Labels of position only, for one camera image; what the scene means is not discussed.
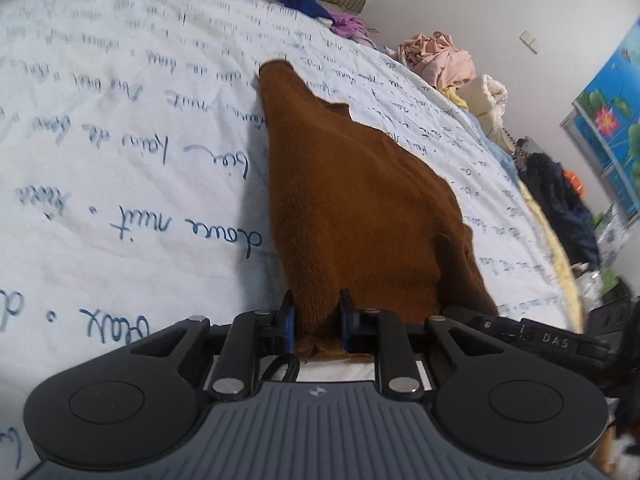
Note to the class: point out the dark clothes pile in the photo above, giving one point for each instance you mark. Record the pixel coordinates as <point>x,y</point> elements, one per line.
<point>560,200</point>

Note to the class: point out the small orange object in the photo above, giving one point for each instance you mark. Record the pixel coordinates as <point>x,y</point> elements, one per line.
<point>574,182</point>

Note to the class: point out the white wall switch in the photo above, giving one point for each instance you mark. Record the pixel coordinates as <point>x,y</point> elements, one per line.
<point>530,41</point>

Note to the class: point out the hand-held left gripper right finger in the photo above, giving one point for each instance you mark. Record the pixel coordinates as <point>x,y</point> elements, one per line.
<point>345,321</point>

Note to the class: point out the cream crumpled cloth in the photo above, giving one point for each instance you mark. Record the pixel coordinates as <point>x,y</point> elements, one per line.
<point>487,100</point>

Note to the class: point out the dark blue cloth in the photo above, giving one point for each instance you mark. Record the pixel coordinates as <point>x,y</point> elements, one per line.
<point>300,2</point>

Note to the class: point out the lotus flower wall poster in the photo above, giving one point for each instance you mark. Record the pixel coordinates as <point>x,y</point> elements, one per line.
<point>610,110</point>

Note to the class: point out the brown sweater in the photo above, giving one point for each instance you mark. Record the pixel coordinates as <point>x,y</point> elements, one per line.
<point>350,210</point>

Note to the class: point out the white script-printed bed sheet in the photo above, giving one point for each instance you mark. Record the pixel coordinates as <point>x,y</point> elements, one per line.
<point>125,135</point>

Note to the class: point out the pale yellow blanket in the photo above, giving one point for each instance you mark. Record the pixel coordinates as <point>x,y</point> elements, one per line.
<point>555,255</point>

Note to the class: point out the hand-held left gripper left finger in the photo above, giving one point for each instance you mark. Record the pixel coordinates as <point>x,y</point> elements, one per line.
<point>288,321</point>

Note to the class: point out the pink crumpled cloth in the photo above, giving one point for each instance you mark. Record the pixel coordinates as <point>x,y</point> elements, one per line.
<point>445,60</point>

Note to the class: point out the purple cloth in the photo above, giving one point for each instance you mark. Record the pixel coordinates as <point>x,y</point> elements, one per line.
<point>350,25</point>

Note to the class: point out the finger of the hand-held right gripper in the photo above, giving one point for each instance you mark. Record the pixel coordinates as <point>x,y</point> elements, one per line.
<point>475,317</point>

